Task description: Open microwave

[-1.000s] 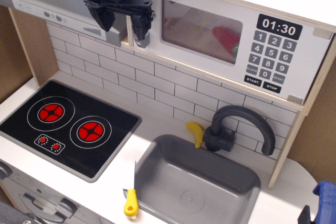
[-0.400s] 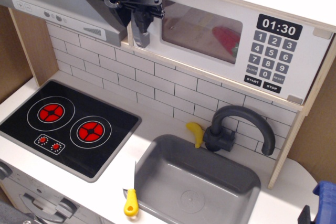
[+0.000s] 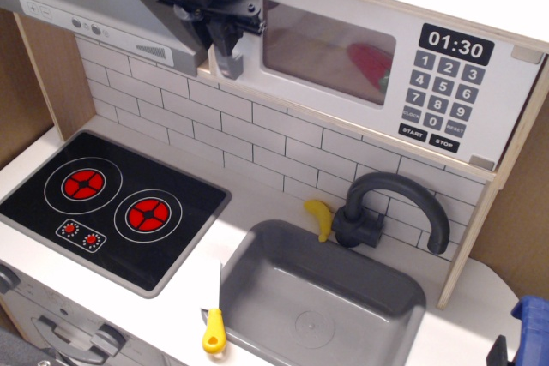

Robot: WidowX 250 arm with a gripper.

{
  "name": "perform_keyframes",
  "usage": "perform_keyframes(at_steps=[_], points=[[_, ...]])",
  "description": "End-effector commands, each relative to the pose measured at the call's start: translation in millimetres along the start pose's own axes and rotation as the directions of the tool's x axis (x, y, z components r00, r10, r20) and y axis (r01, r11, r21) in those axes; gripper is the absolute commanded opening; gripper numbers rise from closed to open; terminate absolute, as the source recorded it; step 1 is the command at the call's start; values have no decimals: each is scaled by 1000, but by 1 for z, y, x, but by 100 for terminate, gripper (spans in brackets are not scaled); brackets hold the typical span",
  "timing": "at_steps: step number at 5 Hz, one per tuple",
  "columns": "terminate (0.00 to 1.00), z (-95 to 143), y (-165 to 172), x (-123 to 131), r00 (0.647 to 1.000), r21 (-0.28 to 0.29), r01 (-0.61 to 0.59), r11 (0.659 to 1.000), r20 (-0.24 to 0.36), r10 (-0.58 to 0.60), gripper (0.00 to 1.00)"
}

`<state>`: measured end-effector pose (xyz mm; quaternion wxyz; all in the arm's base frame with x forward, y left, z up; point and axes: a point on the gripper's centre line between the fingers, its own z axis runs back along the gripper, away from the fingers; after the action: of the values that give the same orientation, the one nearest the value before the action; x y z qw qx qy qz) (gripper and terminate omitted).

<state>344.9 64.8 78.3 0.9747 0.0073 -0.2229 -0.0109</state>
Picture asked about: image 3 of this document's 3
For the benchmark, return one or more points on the blue plastic object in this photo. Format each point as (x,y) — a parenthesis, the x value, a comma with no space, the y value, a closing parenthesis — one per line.
(532,311)

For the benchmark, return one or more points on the grey toy range hood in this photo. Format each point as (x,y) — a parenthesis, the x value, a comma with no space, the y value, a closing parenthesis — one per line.
(146,28)

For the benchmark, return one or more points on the grey toy oven door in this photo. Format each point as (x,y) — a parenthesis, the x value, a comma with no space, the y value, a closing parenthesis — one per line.
(76,335)

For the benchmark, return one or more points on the grey microwave door handle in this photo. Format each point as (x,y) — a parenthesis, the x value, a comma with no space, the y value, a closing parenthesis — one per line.
(231,67)

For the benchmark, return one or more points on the grey toy sink basin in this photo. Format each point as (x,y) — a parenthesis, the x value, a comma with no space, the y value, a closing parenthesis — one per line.
(290,299)

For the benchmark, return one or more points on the yellow toy banana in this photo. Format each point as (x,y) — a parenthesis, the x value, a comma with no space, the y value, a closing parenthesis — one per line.
(324,218)

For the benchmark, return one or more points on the black toy stove top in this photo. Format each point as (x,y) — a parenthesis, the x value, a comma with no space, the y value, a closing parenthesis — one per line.
(123,215)

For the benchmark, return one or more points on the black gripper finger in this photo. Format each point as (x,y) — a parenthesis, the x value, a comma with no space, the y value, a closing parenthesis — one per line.
(191,31)
(225,35)

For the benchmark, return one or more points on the black clamp piece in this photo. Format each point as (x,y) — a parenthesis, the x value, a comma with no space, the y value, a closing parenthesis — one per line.
(498,355)

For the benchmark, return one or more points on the wooden toy kitchen frame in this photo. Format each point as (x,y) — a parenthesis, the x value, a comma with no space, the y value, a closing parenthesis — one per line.
(62,80)

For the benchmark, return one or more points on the white toy microwave door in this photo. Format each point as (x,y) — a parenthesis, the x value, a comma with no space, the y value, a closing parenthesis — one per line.
(452,90)

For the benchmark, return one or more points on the red toy chili pepper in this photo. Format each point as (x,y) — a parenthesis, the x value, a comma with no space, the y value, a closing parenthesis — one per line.
(373,63)

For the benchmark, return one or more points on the yellow handled toy knife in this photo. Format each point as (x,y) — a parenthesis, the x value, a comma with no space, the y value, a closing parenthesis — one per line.
(214,337)

